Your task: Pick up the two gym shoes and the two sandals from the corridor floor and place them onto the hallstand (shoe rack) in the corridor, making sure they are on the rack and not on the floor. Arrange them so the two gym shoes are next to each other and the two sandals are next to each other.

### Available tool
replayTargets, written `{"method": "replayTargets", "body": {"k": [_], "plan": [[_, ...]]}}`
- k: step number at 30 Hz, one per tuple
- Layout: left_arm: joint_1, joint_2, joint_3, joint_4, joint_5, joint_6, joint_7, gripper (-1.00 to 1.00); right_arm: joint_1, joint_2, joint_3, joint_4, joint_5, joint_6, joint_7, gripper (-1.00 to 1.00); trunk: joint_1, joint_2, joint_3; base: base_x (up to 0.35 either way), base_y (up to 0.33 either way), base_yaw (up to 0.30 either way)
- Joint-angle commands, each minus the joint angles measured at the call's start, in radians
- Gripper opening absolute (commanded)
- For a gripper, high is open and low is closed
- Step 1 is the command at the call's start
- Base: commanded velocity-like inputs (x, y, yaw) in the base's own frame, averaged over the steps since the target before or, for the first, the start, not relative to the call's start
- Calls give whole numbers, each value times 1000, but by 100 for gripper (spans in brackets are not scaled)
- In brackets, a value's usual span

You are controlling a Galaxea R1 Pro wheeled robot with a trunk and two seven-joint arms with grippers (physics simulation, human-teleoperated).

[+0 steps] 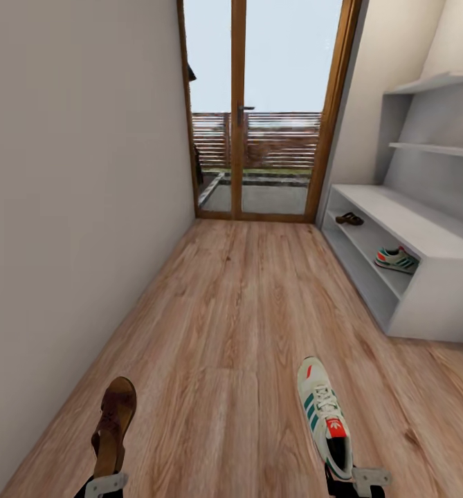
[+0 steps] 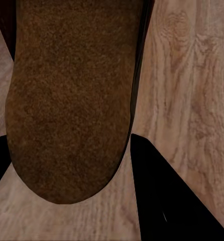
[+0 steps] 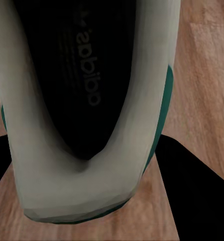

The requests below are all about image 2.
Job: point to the sandal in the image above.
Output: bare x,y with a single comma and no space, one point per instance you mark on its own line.
72,98

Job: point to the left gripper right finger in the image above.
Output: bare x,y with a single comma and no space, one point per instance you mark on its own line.
168,210

